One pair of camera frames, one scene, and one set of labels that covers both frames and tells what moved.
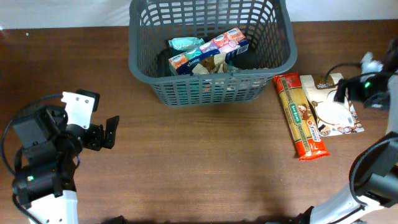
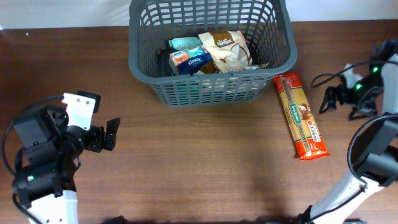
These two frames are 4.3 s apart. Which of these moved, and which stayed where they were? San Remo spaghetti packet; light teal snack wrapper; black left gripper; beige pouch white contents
Moved: beige pouch white contents
Stayed: light teal snack wrapper; San Remo spaghetti packet; black left gripper
